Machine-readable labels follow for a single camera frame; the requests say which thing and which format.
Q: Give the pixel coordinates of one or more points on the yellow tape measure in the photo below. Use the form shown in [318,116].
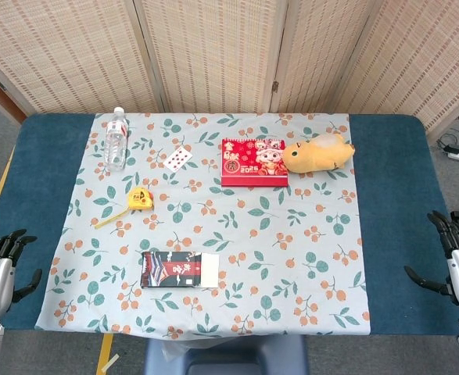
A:
[140,199]

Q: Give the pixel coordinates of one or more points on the dark blue table cover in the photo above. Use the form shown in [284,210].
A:
[397,195]

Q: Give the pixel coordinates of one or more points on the dark boxed book set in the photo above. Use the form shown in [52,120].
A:
[174,269]

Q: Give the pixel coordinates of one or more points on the clear plastic water bottle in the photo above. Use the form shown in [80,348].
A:
[116,144]

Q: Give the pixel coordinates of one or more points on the yellow plush toy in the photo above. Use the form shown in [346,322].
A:
[315,156]

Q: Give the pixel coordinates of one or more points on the playing card with red pips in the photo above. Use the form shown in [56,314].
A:
[177,159]

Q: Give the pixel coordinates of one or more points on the floral print tablecloth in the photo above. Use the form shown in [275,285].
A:
[221,226]

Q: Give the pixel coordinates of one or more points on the red 2026 desk calendar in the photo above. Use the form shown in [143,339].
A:
[252,164]

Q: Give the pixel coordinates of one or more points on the woven bamboo folding screen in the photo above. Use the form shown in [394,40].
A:
[213,54]

